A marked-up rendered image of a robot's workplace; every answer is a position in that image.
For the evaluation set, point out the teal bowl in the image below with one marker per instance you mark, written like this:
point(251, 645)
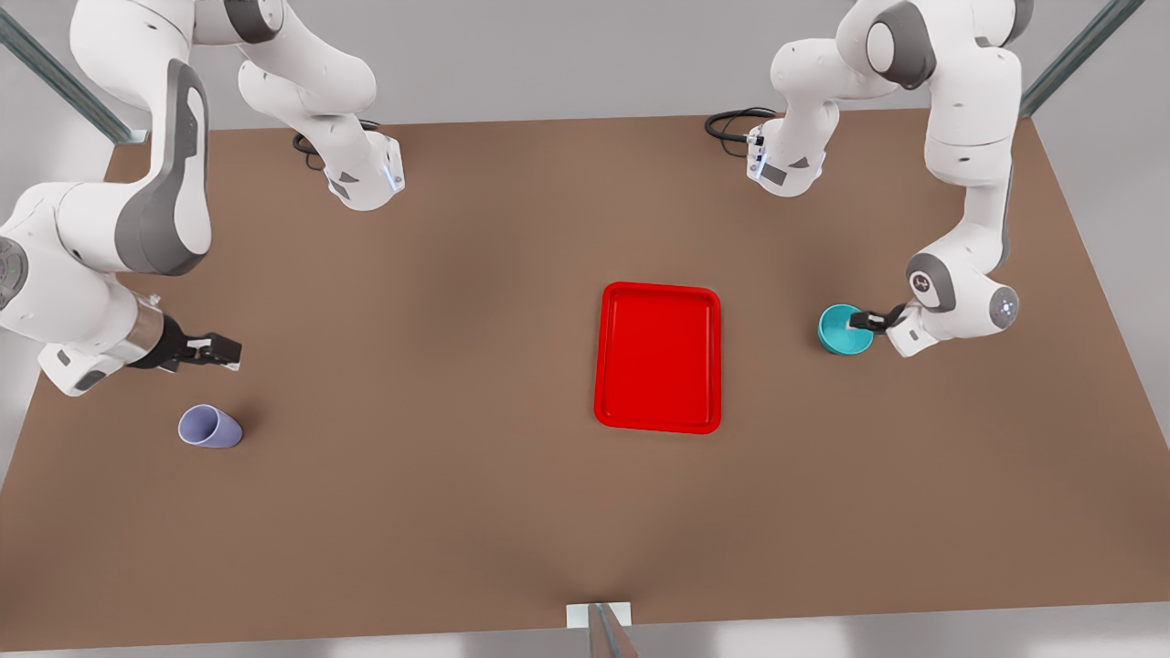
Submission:
point(836, 334)

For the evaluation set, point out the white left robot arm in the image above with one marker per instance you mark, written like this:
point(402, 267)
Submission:
point(969, 110)

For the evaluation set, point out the silver frame post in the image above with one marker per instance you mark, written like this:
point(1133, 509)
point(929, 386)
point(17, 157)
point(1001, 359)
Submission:
point(64, 82)
point(1079, 55)
point(603, 631)

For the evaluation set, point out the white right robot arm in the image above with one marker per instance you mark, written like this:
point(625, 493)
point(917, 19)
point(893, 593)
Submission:
point(164, 183)

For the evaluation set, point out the lavender cup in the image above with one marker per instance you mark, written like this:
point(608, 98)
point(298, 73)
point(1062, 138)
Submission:
point(212, 426)

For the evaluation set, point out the red tray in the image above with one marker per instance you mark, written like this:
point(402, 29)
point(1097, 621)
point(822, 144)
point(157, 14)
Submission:
point(658, 358)

